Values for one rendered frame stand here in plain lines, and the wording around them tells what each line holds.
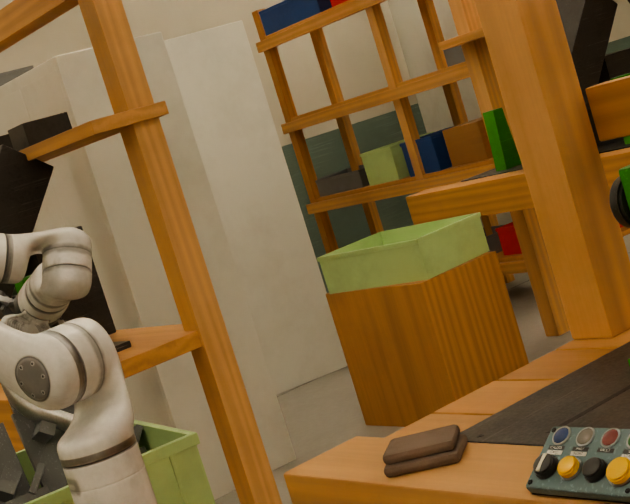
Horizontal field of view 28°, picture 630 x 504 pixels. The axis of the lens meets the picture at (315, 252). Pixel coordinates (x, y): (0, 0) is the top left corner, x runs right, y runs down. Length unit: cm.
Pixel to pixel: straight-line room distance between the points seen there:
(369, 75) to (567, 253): 836
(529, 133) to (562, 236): 18
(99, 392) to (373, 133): 885
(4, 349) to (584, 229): 97
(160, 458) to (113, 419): 41
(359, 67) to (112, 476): 897
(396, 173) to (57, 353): 661
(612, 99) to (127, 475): 100
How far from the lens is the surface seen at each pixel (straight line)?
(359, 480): 162
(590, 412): 162
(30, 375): 146
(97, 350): 147
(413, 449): 157
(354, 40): 1035
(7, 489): 204
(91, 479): 148
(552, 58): 204
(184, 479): 191
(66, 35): 904
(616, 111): 204
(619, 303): 208
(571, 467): 133
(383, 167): 805
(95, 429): 148
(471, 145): 746
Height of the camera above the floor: 135
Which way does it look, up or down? 6 degrees down
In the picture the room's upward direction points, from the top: 17 degrees counter-clockwise
